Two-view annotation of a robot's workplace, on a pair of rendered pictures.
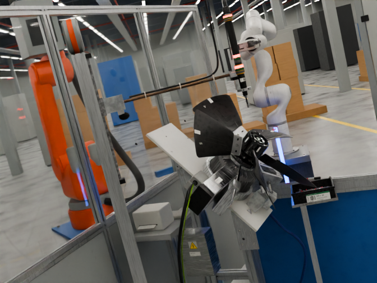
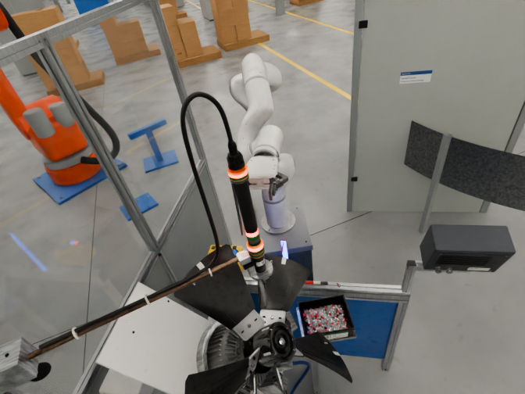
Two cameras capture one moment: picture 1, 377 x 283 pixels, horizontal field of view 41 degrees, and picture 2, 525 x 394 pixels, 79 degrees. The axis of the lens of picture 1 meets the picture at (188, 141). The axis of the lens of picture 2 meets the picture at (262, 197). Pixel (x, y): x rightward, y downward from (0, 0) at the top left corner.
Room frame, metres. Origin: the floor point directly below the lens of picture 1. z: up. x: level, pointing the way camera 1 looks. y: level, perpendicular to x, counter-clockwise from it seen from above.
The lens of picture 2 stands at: (1.86, -0.25, 2.20)
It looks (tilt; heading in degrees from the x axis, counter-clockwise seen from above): 40 degrees down; 348
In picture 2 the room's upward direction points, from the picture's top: 10 degrees counter-clockwise
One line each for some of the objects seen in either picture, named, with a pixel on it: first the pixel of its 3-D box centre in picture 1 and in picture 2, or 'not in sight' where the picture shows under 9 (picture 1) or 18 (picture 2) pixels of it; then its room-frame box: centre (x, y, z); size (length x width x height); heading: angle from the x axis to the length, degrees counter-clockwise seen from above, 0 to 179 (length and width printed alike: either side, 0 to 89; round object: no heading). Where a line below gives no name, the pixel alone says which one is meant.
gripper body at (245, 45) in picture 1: (248, 44); (262, 170); (2.62, -0.42, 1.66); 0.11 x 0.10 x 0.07; 152
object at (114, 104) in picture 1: (113, 104); (4, 367); (2.36, 0.30, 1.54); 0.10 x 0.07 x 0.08; 97
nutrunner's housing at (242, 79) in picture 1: (234, 48); (249, 220); (2.43, -0.32, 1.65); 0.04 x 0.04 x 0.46
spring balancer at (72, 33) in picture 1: (73, 36); not in sight; (2.34, 0.39, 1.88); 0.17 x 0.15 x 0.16; 152
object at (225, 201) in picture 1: (225, 197); not in sight; (2.16, -0.10, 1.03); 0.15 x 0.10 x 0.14; 62
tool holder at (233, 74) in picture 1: (240, 81); (255, 262); (2.43, -0.31, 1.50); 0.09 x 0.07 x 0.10; 97
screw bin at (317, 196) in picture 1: (313, 191); (325, 318); (2.53, -0.56, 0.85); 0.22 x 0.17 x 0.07; 77
